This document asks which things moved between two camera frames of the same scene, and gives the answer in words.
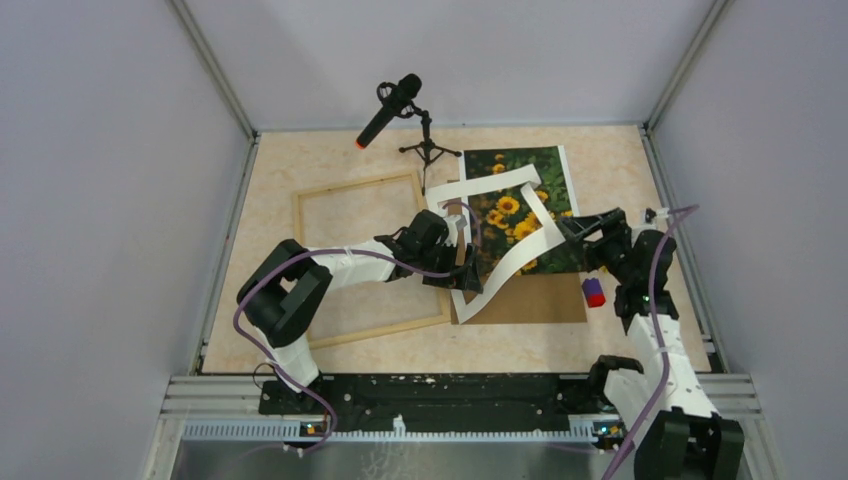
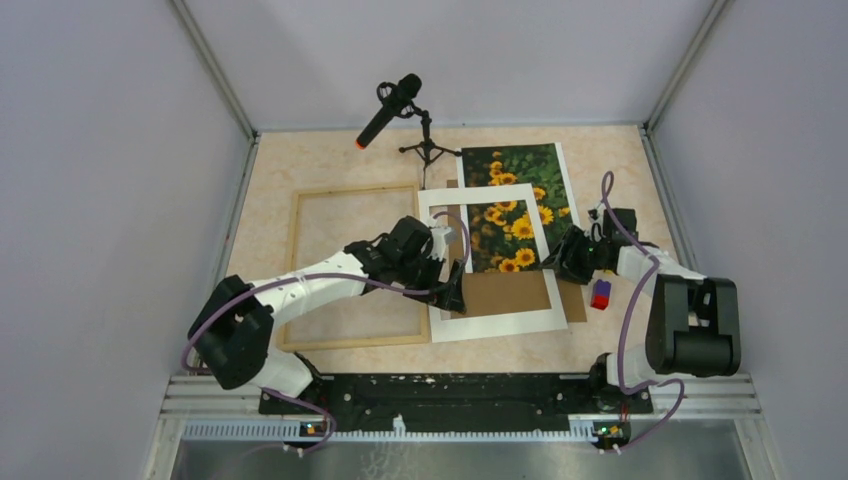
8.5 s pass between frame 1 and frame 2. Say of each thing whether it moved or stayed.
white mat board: moved
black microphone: stayed
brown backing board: stayed
